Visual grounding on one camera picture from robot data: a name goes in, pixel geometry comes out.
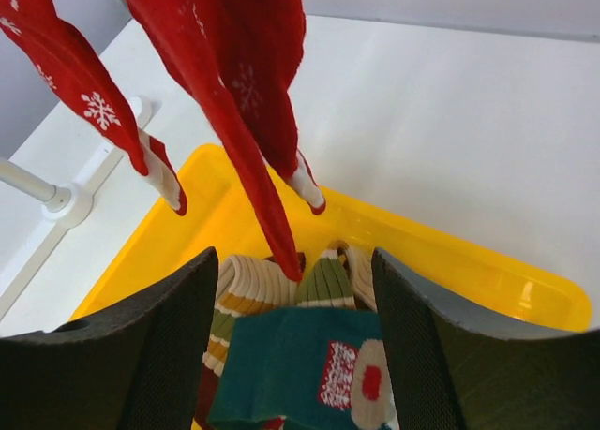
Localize silver clothes rack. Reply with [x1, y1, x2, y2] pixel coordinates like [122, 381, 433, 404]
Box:
[1, 104, 124, 316]

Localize red christmas sock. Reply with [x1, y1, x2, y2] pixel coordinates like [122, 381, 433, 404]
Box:
[125, 0, 326, 281]
[1, 0, 188, 215]

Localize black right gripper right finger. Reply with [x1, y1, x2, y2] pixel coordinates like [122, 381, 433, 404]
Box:
[371, 248, 599, 429]

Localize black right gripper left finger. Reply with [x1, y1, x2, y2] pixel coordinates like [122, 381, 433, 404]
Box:
[1, 247, 218, 429]

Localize dark green sock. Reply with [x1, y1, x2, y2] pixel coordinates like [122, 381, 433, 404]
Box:
[208, 307, 399, 429]

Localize yellow plastic tray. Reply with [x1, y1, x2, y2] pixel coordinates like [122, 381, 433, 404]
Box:
[75, 144, 593, 332]

